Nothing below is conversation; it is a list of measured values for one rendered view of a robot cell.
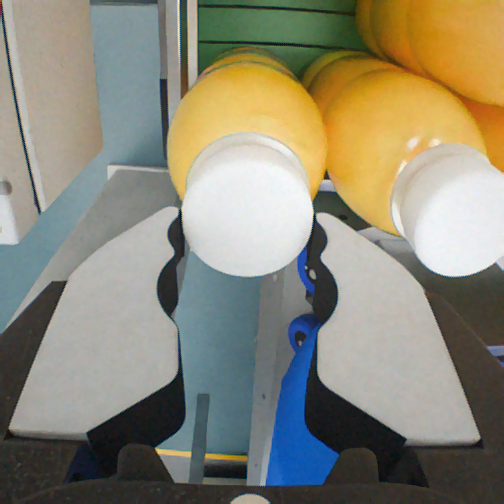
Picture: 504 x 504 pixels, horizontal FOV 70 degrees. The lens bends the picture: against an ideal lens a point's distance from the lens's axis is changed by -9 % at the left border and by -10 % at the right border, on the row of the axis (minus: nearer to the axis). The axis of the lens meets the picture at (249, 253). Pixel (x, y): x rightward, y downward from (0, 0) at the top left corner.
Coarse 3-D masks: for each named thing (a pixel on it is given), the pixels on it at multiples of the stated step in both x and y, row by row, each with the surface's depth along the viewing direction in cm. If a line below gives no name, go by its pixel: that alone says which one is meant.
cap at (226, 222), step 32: (224, 160) 11; (256, 160) 11; (288, 160) 12; (192, 192) 11; (224, 192) 11; (256, 192) 11; (288, 192) 11; (192, 224) 11; (224, 224) 11; (256, 224) 11; (288, 224) 11; (224, 256) 12; (256, 256) 12; (288, 256) 12
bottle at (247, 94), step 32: (224, 64) 17; (256, 64) 16; (192, 96) 15; (224, 96) 14; (256, 96) 13; (288, 96) 14; (192, 128) 14; (224, 128) 13; (256, 128) 13; (288, 128) 13; (320, 128) 15; (192, 160) 14; (320, 160) 15
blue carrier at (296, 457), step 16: (304, 352) 25; (288, 368) 25; (304, 368) 24; (288, 384) 23; (304, 384) 23; (288, 400) 22; (304, 400) 22; (288, 416) 21; (288, 432) 20; (304, 432) 20; (272, 448) 22; (288, 448) 19; (304, 448) 19; (320, 448) 19; (272, 464) 21; (288, 464) 19; (304, 464) 19; (320, 464) 19; (272, 480) 21; (288, 480) 18; (304, 480) 18; (320, 480) 18
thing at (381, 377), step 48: (336, 240) 10; (336, 288) 9; (384, 288) 9; (336, 336) 7; (384, 336) 7; (432, 336) 7; (336, 384) 6; (384, 384) 6; (432, 384) 6; (336, 432) 7; (384, 432) 6; (432, 432) 6; (384, 480) 6
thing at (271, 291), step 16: (320, 192) 35; (336, 192) 35; (320, 208) 32; (336, 208) 32; (352, 224) 30; (368, 224) 30; (400, 240) 33; (272, 272) 42; (272, 288) 43; (272, 304) 43; (272, 320) 44; (272, 336) 45; (256, 352) 53; (272, 352) 46; (256, 368) 53; (272, 368) 47; (256, 384) 55; (256, 400) 56; (256, 416) 58; (256, 432) 59; (256, 448) 61; (256, 464) 62; (256, 480) 65
